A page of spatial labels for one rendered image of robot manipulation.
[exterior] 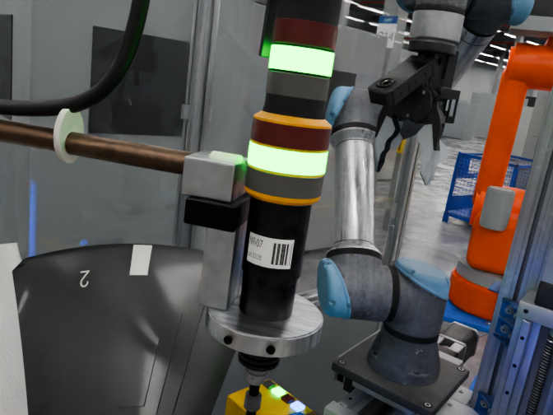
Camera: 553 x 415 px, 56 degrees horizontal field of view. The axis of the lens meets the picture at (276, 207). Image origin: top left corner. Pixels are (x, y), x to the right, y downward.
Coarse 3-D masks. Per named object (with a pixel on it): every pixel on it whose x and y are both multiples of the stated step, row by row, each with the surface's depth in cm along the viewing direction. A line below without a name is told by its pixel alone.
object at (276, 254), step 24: (264, 216) 28; (288, 216) 28; (264, 240) 28; (288, 240) 28; (264, 264) 29; (288, 264) 29; (264, 288) 29; (288, 288) 29; (264, 312) 29; (288, 312) 30; (240, 360) 31; (264, 360) 31
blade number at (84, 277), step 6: (96, 264) 47; (78, 270) 47; (84, 270) 47; (90, 270) 47; (78, 276) 47; (84, 276) 47; (90, 276) 47; (78, 282) 46; (84, 282) 46; (90, 282) 46; (78, 288) 46; (84, 288) 46; (90, 288) 46
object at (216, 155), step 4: (212, 152) 29; (216, 152) 29; (220, 152) 29; (224, 152) 29; (212, 156) 29; (216, 156) 29; (220, 156) 29; (224, 156) 29; (228, 156) 29; (232, 156) 29; (236, 156) 29; (240, 156) 29; (228, 160) 29; (232, 160) 29; (236, 160) 29; (240, 160) 29; (240, 164) 29; (244, 168) 30; (240, 172) 29; (244, 172) 30; (240, 176) 29
